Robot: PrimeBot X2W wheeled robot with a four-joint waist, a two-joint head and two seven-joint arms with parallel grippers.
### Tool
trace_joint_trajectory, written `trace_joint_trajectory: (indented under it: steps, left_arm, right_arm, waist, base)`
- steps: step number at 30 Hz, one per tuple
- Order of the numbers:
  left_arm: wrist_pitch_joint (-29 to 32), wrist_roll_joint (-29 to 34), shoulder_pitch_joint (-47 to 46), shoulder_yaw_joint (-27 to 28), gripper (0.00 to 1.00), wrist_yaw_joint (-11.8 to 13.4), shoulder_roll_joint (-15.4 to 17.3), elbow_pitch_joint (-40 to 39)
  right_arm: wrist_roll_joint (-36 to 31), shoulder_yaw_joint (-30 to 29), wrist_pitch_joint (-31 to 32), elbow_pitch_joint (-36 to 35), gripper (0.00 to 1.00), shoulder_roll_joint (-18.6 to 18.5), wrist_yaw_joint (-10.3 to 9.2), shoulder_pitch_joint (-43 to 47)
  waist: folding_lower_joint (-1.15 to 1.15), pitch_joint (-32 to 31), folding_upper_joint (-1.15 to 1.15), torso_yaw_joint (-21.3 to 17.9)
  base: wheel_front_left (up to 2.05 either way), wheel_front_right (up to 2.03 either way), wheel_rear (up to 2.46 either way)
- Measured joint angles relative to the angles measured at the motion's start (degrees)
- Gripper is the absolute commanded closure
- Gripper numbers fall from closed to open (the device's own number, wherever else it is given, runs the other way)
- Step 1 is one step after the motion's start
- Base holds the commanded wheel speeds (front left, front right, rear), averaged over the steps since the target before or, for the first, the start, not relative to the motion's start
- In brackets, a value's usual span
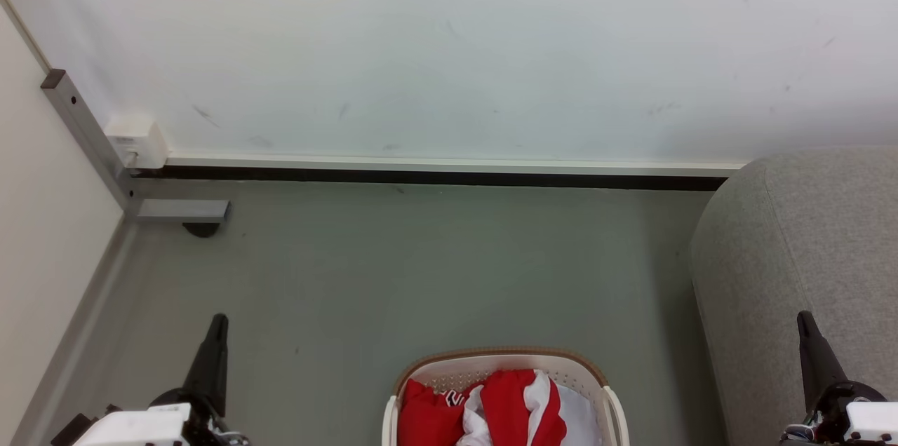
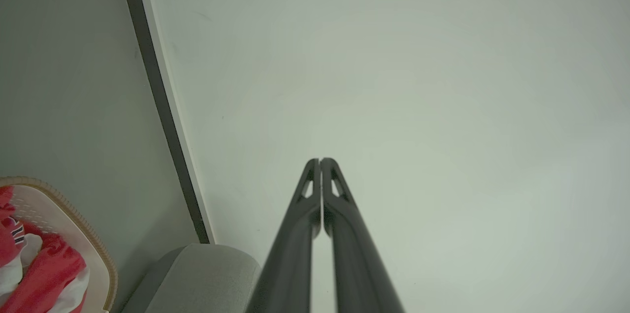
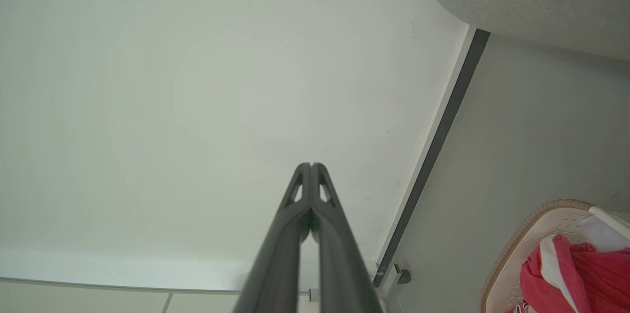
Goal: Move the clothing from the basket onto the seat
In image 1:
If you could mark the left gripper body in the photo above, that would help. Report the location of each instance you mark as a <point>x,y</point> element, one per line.
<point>140,426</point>

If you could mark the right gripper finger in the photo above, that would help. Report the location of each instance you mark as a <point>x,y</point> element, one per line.
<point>817,365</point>

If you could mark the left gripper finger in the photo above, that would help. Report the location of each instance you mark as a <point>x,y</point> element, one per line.
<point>210,362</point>

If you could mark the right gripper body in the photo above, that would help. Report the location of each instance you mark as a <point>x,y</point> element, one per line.
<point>859,418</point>

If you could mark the red and white garment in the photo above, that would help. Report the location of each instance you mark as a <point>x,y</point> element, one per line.
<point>508,407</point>

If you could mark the grey fabric sofa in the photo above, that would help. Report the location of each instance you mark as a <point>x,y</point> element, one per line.
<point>786,257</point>

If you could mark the grey skirting board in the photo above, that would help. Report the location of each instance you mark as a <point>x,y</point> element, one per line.
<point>77,337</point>

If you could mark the white laundry basket brown rim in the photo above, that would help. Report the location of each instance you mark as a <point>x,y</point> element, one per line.
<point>449,367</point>

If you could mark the pale white cloth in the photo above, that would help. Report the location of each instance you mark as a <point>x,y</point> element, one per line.
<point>582,421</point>

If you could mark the black baseboard strip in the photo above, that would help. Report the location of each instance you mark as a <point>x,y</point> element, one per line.
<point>435,177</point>

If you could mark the white baseboard trim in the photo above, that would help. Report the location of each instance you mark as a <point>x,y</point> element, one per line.
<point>456,165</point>

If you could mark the black round frame foot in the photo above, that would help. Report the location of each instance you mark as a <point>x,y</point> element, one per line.
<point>202,229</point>

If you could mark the white wall socket box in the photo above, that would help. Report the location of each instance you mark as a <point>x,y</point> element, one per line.
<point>137,137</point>

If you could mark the grey metal frame post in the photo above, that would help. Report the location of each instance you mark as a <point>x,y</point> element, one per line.
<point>91,141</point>

